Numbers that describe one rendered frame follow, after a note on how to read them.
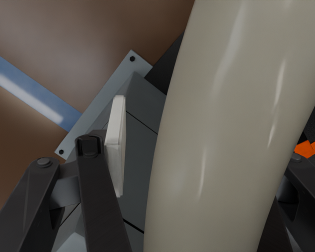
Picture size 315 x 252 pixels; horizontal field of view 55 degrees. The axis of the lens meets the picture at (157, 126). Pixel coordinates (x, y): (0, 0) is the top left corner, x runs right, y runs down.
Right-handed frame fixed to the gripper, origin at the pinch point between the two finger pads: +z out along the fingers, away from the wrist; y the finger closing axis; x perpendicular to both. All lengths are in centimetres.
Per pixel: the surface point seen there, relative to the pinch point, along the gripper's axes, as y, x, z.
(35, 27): -35, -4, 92
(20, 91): -43, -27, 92
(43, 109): -36, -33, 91
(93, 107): -17, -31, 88
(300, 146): 57, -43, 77
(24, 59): -40, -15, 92
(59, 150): -31, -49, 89
